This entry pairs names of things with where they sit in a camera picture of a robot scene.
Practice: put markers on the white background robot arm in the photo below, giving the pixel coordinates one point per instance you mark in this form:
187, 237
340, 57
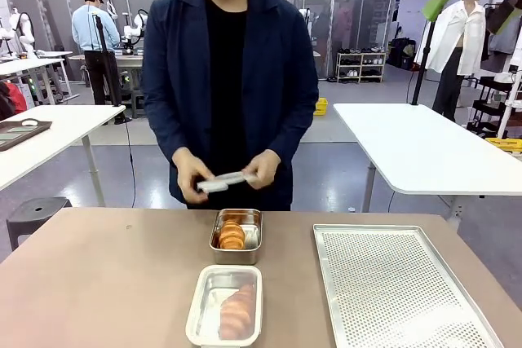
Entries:
22, 28
132, 32

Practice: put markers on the clothes rack with garments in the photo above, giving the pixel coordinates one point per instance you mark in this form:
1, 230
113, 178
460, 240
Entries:
503, 40

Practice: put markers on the white background work tables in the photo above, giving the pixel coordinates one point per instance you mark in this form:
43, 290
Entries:
28, 67

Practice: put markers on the man in light blue shirt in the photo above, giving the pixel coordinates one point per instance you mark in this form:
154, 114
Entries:
91, 30

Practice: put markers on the black bag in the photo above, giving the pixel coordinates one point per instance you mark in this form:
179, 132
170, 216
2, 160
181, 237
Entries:
403, 52

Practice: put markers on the stainless steel rectangular container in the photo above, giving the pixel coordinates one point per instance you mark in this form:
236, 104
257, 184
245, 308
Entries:
208, 307
216, 256

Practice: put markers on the perforated metal baking tray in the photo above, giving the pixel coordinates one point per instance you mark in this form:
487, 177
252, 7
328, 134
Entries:
399, 291

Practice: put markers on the person's right hand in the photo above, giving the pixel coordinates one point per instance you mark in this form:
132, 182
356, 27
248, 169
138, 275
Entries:
187, 173

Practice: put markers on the white table with brown tray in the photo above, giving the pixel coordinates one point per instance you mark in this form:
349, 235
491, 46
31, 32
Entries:
61, 132

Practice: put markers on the golden croissant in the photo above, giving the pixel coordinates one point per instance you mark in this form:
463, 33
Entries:
231, 234
238, 311

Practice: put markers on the person's left hand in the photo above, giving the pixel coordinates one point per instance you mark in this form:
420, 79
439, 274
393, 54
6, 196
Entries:
265, 164

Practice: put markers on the large empty white table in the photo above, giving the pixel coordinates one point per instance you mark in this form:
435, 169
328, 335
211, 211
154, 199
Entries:
428, 148

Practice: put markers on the wooden shoe rack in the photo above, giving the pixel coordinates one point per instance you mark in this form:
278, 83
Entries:
361, 64

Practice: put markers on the black plastic stool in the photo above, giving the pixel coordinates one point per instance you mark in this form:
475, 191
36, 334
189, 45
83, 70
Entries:
36, 211

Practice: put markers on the tall black camera stand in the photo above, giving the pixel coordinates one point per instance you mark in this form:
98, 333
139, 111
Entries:
422, 62

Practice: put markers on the flat yellow crate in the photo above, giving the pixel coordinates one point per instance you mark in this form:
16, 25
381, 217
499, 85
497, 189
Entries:
505, 145

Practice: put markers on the grey step stool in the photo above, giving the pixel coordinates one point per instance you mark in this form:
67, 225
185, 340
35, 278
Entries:
138, 104

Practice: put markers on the clear plastic container lid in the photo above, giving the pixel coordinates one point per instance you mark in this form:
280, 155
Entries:
224, 181
204, 283

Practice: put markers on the small yellow crate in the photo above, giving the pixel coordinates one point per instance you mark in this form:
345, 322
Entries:
321, 107

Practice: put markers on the black rolling cart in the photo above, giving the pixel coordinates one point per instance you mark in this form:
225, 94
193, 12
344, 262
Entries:
489, 107

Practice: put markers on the person in navy jacket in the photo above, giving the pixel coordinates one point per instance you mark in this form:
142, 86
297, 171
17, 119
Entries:
183, 79

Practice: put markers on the brown tray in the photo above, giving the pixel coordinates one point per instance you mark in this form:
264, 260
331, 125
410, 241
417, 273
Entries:
20, 134

